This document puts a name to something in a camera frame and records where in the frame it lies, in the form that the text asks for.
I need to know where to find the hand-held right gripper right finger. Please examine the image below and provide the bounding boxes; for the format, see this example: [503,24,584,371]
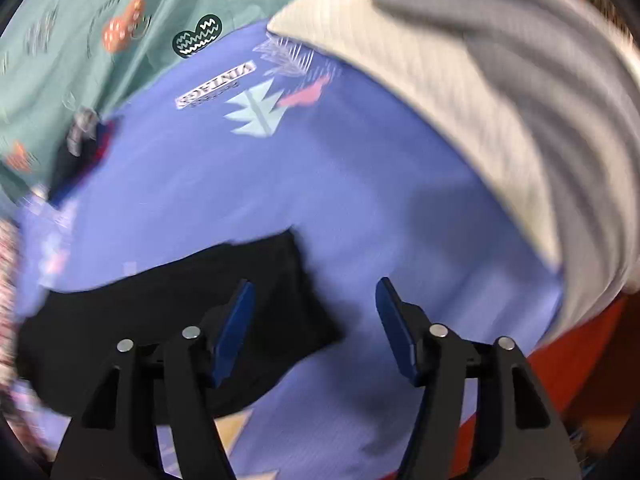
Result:
[375,276,583,480]

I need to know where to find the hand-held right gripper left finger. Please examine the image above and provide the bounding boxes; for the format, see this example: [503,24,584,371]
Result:
[50,279,257,480]

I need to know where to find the black pants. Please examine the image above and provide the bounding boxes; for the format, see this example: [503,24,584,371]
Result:
[17,232,348,418]

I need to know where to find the folded red garment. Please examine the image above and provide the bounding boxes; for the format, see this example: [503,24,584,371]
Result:
[94,127,112,163]

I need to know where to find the red floral pillow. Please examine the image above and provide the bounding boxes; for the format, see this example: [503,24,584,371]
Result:
[0,215,31,386]

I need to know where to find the folded blue garment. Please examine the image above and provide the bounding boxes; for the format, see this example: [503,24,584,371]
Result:
[50,117,125,206]

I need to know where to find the small grey garment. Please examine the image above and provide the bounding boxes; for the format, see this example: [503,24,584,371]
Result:
[66,106,99,157]

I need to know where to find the white quilted pillow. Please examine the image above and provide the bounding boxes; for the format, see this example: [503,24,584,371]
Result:
[267,0,571,271]

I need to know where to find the grey cloth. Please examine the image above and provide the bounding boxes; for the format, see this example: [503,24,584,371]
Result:
[352,0,640,346]

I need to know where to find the teal heart printed blanket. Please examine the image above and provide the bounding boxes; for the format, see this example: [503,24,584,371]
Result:
[0,0,311,201]

